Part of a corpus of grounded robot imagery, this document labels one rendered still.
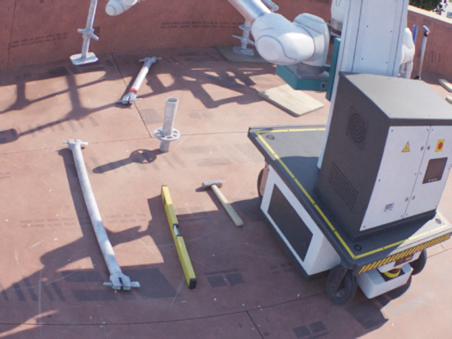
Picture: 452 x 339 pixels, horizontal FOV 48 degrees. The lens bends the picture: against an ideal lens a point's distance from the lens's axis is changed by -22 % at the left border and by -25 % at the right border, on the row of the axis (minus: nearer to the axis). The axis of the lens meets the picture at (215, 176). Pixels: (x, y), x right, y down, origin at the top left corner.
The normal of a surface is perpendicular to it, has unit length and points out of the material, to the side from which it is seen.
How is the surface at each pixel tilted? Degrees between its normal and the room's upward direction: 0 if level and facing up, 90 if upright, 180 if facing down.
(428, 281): 0
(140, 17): 90
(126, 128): 0
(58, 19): 90
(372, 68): 90
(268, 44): 94
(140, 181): 0
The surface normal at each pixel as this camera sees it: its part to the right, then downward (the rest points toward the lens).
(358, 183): -0.91, 0.10
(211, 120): 0.15, -0.83
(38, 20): 0.35, 0.56
